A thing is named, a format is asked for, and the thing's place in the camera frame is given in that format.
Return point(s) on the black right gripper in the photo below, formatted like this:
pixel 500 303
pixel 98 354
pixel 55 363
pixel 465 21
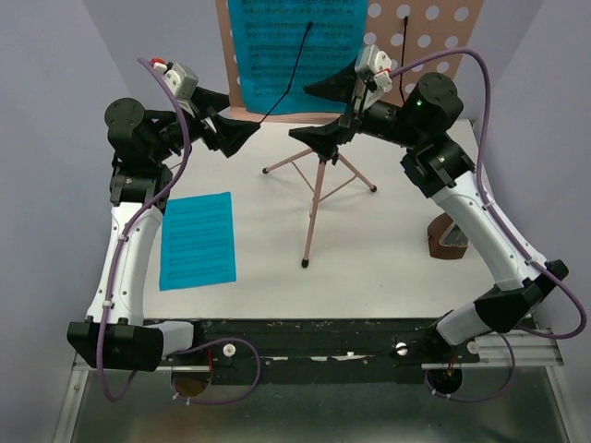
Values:
pixel 322 139

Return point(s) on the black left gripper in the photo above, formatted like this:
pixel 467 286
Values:
pixel 230 135

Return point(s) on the pink music stand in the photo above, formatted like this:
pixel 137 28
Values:
pixel 315 185

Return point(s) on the blue sheet music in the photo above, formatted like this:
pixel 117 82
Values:
pixel 198 242
pixel 282 46

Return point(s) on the brown wooden metronome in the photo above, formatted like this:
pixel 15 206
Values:
pixel 435 230

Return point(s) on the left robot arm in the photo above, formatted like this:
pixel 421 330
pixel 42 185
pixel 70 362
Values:
pixel 113 333

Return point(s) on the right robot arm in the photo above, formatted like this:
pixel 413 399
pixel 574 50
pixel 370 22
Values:
pixel 443 172

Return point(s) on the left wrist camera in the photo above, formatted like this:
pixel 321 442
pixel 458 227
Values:
pixel 180 79

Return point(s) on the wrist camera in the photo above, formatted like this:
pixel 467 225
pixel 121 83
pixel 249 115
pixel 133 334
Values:
pixel 180 79
pixel 373 66

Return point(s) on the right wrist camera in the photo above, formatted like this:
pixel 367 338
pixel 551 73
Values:
pixel 373 66

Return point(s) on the black mounting rail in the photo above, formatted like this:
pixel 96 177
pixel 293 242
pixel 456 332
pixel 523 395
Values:
pixel 320 351

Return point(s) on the aluminium frame rail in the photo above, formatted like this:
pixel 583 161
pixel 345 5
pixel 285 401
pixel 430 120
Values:
pixel 491 351

